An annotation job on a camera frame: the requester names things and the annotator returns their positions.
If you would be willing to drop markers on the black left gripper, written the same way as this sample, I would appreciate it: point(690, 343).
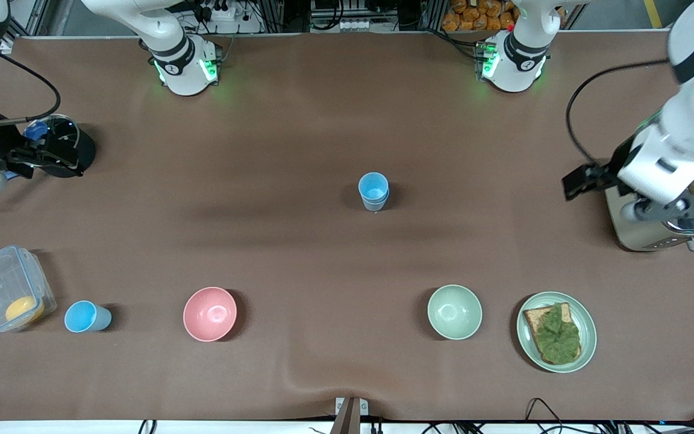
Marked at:
point(607, 173)

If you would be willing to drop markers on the blue plastic cup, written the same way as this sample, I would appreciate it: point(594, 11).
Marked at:
point(373, 184)
point(87, 317)
point(376, 207)

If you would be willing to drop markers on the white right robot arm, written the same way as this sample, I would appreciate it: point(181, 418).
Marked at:
point(183, 67)

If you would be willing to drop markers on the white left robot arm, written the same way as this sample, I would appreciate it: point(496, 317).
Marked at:
point(684, 132)

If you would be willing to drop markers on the glass lid blue knob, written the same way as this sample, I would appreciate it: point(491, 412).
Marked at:
point(61, 129)

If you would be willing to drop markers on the beige chrome toaster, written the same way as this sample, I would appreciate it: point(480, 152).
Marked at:
point(642, 235)

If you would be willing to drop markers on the orange round food piece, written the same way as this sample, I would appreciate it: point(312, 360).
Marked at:
point(24, 310)

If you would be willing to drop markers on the brown toast slice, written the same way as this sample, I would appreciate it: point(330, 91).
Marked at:
point(534, 319)

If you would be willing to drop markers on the pale green plate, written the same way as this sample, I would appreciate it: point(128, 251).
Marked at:
point(588, 331)

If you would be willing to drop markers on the green lettuce leaf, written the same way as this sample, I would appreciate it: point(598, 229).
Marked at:
point(559, 337)

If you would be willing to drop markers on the pale green bowl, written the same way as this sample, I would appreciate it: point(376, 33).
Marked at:
point(454, 311)

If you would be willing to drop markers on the bag of orange buns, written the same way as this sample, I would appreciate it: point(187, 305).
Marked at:
point(479, 15)

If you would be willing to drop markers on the pink bowl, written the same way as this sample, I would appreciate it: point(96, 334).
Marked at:
point(209, 314)

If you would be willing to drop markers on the white power strip with plugs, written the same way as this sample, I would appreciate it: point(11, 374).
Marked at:
point(220, 12)

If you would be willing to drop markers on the brown table mat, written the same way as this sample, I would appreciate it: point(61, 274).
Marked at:
point(347, 271)

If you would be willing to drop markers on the aluminium frame rail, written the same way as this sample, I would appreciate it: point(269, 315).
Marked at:
point(28, 21)

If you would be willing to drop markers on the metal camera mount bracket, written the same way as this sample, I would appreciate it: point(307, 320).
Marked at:
point(350, 413)

